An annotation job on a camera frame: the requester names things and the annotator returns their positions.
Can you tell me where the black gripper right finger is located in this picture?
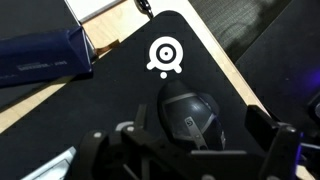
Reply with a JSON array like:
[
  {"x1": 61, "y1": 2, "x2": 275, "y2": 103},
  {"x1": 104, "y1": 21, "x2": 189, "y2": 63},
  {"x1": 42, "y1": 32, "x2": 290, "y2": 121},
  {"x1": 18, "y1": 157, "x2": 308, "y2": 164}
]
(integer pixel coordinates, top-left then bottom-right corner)
[{"x1": 245, "y1": 105, "x2": 302, "y2": 180}]

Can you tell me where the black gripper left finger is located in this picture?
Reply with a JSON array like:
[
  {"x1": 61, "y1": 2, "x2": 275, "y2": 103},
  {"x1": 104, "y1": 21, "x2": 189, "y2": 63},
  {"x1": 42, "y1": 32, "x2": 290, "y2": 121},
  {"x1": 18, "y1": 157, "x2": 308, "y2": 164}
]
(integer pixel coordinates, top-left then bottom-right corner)
[{"x1": 68, "y1": 103, "x2": 158, "y2": 180}]

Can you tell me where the black computer mouse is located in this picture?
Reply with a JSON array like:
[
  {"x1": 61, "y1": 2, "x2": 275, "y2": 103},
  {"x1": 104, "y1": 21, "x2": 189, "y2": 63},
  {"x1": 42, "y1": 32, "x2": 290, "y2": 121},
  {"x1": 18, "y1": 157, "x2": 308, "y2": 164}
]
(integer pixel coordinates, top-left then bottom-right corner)
[{"x1": 157, "y1": 80, "x2": 226, "y2": 151}]

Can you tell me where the black desk mat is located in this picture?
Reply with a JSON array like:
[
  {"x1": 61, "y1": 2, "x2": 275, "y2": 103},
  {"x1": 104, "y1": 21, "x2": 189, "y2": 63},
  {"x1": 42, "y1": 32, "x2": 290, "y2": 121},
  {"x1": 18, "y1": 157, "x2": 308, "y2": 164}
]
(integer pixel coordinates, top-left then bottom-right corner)
[{"x1": 0, "y1": 9, "x2": 271, "y2": 180}]

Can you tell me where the wooden desk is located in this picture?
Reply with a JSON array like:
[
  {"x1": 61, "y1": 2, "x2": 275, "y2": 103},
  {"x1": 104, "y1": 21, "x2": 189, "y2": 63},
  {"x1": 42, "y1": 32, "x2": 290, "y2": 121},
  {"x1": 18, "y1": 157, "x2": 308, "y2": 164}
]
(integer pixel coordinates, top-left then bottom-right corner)
[{"x1": 0, "y1": 0, "x2": 316, "y2": 180}]

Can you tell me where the dark blue box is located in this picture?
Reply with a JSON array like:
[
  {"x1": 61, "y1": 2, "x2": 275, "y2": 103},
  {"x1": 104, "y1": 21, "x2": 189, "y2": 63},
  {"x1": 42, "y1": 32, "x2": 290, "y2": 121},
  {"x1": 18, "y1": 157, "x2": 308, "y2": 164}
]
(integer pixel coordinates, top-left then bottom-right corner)
[{"x1": 0, "y1": 27, "x2": 92, "y2": 87}]

